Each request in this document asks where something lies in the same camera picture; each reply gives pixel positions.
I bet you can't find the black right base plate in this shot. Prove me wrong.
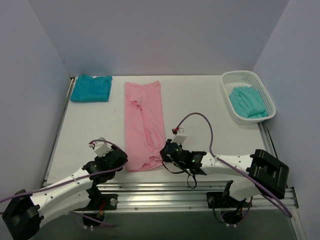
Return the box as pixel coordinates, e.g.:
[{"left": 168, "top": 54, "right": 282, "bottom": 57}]
[{"left": 206, "top": 192, "right": 252, "bottom": 209}]

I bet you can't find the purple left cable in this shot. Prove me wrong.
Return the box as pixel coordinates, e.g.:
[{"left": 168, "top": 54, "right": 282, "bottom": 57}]
[{"left": 0, "top": 139, "right": 126, "bottom": 229}]

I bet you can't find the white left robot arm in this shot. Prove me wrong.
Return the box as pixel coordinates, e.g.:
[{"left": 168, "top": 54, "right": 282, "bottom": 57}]
[{"left": 2, "top": 147, "right": 128, "bottom": 240}]

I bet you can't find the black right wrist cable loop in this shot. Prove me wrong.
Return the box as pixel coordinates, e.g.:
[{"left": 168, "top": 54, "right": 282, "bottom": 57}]
[{"left": 161, "top": 159, "right": 198, "bottom": 190}]

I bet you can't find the purple cable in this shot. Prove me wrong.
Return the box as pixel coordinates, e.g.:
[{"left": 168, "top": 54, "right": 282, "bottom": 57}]
[
  {"left": 0, "top": 139, "right": 126, "bottom": 229},
  {"left": 174, "top": 112, "right": 293, "bottom": 226}
]

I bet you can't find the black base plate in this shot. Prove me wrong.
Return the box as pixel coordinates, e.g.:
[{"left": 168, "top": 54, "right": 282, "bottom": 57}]
[
  {"left": 206, "top": 192, "right": 252, "bottom": 209},
  {"left": 84, "top": 193, "right": 118, "bottom": 211}
]

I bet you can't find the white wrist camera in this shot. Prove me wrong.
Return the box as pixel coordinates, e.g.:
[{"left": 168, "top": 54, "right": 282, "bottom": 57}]
[
  {"left": 172, "top": 127, "right": 187, "bottom": 145},
  {"left": 88, "top": 137, "right": 112, "bottom": 158}
]

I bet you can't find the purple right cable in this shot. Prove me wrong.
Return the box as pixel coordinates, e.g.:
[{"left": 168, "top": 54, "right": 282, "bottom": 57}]
[{"left": 174, "top": 112, "right": 293, "bottom": 226}]

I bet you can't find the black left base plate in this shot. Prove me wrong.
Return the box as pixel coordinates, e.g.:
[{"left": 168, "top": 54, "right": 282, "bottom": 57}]
[{"left": 84, "top": 193, "right": 118, "bottom": 211}]

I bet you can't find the white perforated plastic basket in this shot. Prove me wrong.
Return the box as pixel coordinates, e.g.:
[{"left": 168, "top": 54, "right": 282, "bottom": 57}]
[{"left": 220, "top": 70, "right": 276, "bottom": 125}]

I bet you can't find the aluminium rail frame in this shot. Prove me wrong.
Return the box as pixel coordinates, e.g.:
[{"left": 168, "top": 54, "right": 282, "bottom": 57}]
[{"left": 26, "top": 181, "right": 300, "bottom": 215}]

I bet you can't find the mint green t-shirt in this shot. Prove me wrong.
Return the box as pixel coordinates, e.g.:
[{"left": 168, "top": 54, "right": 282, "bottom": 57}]
[{"left": 229, "top": 86, "right": 268, "bottom": 119}]

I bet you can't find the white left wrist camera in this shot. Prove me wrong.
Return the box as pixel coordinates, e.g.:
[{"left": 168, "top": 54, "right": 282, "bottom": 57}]
[{"left": 88, "top": 137, "right": 112, "bottom": 158}]

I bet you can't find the teal folded t-shirt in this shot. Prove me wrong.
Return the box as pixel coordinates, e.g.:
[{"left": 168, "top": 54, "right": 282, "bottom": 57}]
[{"left": 70, "top": 75, "right": 113, "bottom": 103}]

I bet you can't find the pink t-shirt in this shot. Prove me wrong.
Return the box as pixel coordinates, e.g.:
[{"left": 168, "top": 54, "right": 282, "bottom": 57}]
[{"left": 124, "top": 81, "right": 166, "bottom": 173}]

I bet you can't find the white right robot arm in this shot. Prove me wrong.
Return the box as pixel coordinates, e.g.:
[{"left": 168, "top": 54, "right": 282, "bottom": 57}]
[{"left": 160, "top": 139, "right": 289, "bottom": 207}]

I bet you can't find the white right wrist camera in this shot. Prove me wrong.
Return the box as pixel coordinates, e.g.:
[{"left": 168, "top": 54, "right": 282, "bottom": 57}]
[{"left": 172, "top": 127, "right": 187, "bottom": 145}]

